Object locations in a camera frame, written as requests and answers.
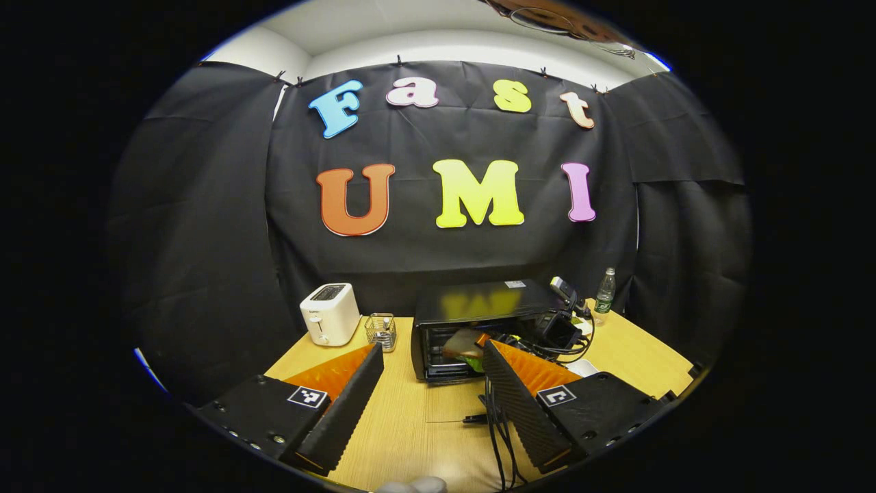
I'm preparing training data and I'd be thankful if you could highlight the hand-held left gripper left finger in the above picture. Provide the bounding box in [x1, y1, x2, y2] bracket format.
[195, 342, 385, 477]

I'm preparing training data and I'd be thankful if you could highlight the black electric oven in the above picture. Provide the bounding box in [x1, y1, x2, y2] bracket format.
[411, 279, 569, 425]

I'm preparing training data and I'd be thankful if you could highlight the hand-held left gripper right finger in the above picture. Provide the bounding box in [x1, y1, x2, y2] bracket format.
[481, 339, 675, 475]

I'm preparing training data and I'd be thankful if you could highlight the small wire basket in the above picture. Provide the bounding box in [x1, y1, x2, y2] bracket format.
[365, 313, 398, 353]

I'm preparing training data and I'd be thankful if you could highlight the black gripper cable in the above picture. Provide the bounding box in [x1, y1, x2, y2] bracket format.
[479, 301, 596, 490]

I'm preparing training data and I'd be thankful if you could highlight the white toaster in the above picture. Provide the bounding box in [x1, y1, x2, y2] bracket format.
[300, 283, 361, 346]

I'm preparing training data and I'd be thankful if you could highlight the clear plastic water bottle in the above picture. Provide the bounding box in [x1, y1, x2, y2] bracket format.
[593, 267, 617, 326]

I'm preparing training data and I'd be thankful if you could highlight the black backdrop cloth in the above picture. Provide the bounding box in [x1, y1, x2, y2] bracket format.
[106, 60, 753, 405]

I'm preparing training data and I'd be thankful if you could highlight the sandwich with lettuce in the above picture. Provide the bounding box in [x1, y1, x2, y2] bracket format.
[442, 329, 488, 374]

